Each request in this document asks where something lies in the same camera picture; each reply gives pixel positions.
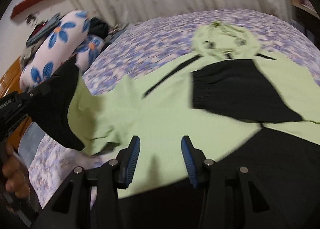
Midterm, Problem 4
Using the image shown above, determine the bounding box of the green and black hoodie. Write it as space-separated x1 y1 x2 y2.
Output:
32 20 320 229

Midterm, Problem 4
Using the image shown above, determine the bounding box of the grey folded clothes pile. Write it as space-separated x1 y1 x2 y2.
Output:
19 13 62 70

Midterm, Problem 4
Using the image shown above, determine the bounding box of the person's left hand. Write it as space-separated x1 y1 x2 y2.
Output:
2 143 30 199

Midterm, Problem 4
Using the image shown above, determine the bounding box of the light blue mattress cover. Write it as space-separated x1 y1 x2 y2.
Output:
18 122 45 169

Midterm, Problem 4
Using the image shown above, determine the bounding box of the blue flower rolled blanket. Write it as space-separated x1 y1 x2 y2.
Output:
20 10 105 92

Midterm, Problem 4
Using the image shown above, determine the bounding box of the black garment by blanket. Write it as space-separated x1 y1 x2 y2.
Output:
88 17 109 39

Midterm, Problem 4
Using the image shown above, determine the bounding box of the purple floral bed sheet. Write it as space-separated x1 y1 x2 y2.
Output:
29 9 319 206

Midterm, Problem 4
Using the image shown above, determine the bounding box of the orange wooden bed frame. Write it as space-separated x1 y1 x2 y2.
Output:
1 58 31 150

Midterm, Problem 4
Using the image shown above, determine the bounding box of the red wall shelf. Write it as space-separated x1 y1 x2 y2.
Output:
10 0 43 19

